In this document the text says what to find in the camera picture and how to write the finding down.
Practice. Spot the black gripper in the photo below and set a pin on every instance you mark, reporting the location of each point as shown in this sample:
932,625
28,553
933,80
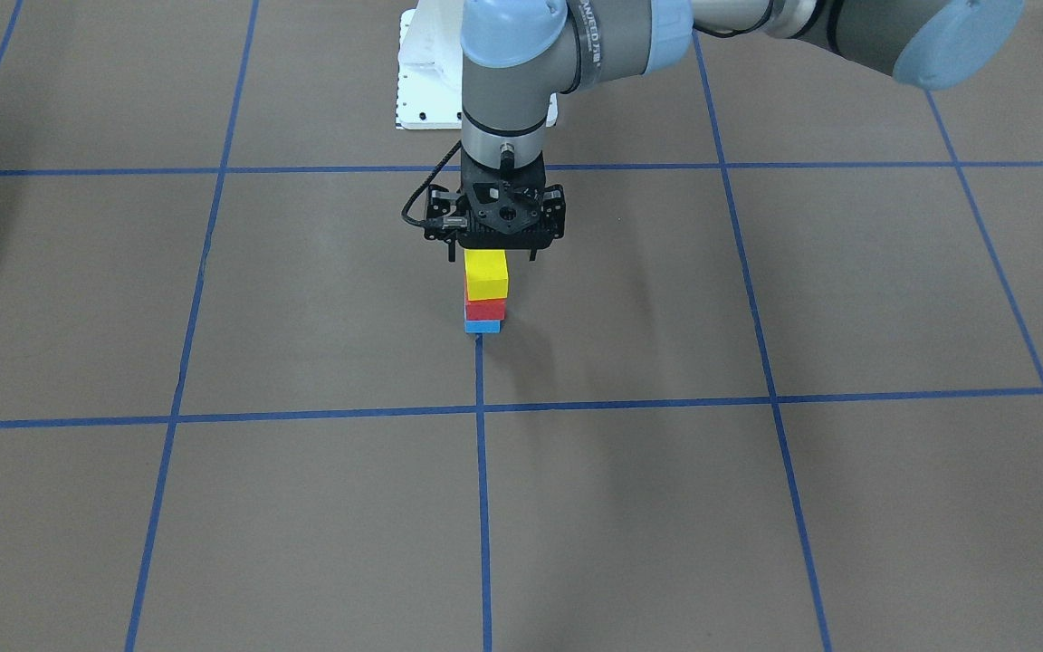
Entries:
439,215

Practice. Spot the yellow wooden cube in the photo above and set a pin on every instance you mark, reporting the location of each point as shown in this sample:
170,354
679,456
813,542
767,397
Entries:
487,276

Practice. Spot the red wooden cube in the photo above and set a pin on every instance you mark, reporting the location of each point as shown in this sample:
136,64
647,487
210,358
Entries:
485,310

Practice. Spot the blue wooden cube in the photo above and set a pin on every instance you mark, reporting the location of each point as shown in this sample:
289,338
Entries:
483,327

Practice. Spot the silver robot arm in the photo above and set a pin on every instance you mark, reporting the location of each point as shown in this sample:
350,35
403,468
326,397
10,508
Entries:
924,44

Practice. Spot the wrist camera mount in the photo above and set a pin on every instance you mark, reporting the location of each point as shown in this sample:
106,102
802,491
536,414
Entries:
445,213

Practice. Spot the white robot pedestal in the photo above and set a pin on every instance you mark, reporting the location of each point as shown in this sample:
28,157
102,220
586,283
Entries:
438,37

